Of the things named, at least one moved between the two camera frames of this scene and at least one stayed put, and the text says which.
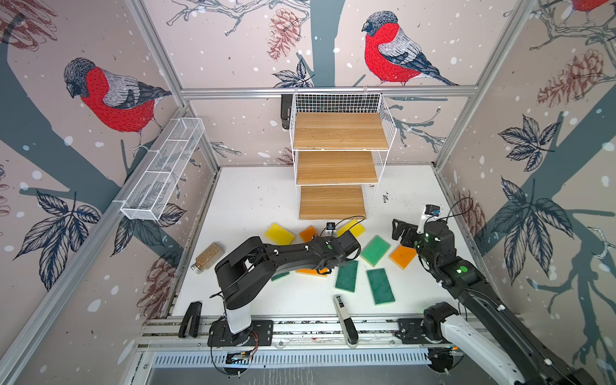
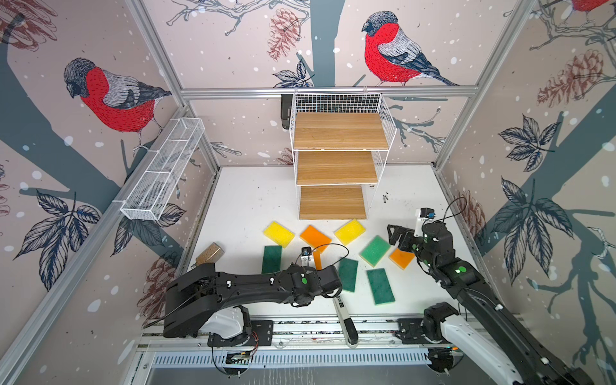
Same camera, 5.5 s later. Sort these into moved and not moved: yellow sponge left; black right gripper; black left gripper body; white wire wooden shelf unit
Moved: black left gripper body
Not moved: white wire wooden shelf unit; black right gripper; yellow sponge left
